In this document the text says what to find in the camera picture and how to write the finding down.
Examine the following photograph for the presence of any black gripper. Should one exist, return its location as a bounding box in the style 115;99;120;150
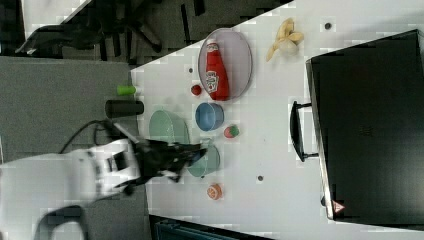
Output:
133;140;207;186

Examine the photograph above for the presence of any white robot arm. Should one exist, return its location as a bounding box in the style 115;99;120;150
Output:
1;139;207;240

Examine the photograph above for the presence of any green mug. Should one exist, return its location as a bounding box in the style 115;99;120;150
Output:
188;138;220;178

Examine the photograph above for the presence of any blue bowl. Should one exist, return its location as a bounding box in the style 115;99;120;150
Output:
195;102;224;131

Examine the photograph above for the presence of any toy strawberry with leaves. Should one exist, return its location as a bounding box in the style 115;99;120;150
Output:
224;125;240;139

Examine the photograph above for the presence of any small red toy strawberry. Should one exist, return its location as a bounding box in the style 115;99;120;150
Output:
191;84;202;96

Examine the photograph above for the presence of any dark blue crate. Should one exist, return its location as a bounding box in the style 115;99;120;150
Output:
149;215;271;240

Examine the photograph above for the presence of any red ketchup bottle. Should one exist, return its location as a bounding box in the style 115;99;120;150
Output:
205;39;230;101

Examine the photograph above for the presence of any green cylinder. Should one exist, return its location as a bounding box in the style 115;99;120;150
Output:
117;86;137;96

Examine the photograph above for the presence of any grey round plate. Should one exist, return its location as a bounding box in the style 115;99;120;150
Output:
197;28;252;99

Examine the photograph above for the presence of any black office chair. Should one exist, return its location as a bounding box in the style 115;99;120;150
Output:
14;0;208;66

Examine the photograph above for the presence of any peeled toy banana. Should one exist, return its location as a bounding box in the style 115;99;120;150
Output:
266;18;304;62

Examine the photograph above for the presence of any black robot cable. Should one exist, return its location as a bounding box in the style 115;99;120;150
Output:
59;119;118;155

